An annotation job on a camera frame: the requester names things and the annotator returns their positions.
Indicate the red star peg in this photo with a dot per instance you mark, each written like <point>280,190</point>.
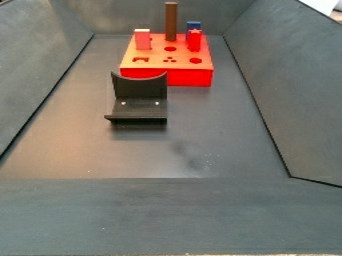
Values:
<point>193,40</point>

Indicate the red rectangular peg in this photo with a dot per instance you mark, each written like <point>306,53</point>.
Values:
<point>141,39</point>

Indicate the brown cylinder peg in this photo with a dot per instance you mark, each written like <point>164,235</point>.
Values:
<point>171,20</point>

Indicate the blue rounded peg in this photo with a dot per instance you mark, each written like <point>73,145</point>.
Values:
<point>192,25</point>

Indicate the red peg board base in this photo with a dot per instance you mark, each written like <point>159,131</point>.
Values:
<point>188,68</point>

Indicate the black curved holder stand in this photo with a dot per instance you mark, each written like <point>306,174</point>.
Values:
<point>140,98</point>

